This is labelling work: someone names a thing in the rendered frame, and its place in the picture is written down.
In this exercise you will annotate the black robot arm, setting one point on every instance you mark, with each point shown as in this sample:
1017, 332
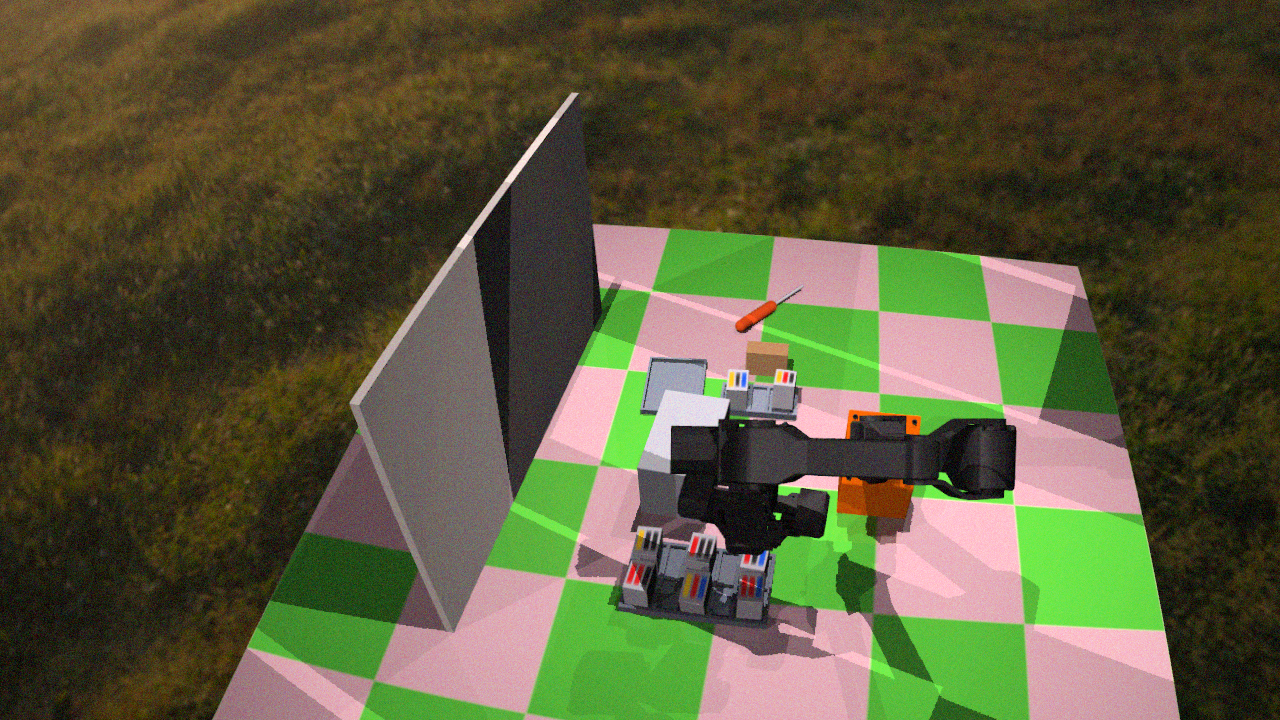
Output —
753, 458

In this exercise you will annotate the orange-handled screwdriver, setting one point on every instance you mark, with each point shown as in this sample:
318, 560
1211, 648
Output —
761, 312

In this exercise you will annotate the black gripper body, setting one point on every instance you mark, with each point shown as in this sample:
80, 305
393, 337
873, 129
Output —
806, 511

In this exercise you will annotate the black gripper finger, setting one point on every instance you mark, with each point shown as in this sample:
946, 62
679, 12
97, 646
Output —
786, 531
719, 522

